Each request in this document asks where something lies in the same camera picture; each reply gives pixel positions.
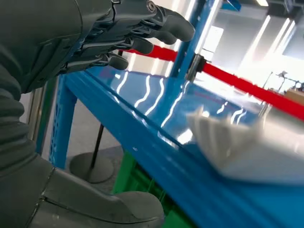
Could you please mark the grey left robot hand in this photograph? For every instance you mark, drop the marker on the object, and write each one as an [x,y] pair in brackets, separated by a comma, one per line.
[47,31]

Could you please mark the blue metal shelf rack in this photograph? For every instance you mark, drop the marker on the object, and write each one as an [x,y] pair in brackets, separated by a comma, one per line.
[142,104]

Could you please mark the green folded plastic crate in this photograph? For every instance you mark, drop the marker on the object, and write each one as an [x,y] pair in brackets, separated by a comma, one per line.
[128,176]

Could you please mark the long red barrier belt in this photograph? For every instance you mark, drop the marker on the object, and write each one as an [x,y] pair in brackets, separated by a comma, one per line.
[249,88]

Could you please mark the chrome stanchion post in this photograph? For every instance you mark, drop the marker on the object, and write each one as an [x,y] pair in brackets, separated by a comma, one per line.
[40,116]

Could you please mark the dark barrier stanchion post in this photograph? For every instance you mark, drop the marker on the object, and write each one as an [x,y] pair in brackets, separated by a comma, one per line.
[195,66]

